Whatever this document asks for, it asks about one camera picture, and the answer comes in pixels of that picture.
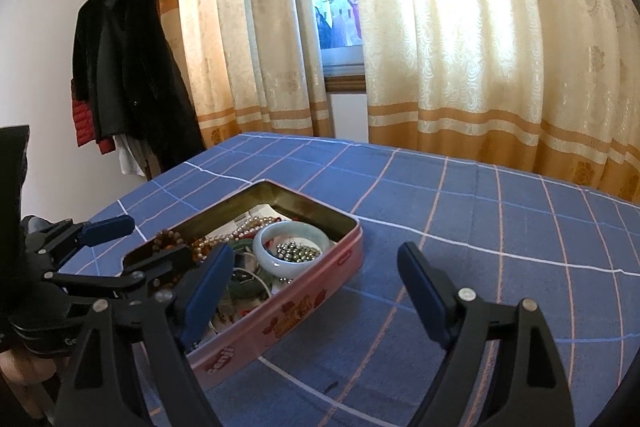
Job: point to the pale jade bangle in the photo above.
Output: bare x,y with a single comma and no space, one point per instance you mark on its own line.
265,257

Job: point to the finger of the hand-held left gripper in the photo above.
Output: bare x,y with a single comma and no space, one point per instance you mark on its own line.
160,267
107,228

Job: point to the red padded jacket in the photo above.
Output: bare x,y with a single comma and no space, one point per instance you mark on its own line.
85,127

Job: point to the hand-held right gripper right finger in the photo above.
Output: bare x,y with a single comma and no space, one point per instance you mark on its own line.
425,297

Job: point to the black hooded coat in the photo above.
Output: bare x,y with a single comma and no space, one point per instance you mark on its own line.
135,72

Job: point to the blue plaid bed sheet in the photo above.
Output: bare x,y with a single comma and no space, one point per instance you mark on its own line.
475,257

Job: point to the small dark scrap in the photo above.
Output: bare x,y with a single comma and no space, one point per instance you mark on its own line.
330,388

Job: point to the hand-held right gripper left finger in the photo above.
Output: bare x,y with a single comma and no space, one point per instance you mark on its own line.
207,294

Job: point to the laundry outside window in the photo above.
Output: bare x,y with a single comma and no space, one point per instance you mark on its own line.
340,24

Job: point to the pink metal tin box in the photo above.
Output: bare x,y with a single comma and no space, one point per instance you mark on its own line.
300,302

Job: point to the person's left hand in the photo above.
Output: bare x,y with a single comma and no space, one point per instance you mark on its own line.
22,372

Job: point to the white hanging garment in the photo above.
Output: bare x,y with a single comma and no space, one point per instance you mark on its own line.
131,157

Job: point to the thin silver bangle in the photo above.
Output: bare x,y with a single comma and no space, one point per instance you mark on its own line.
265,283

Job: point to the green jade bangle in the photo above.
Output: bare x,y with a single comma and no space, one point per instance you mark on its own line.
245,248

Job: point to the cream and orange curtain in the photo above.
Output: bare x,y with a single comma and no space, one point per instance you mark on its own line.
235,32
475,32

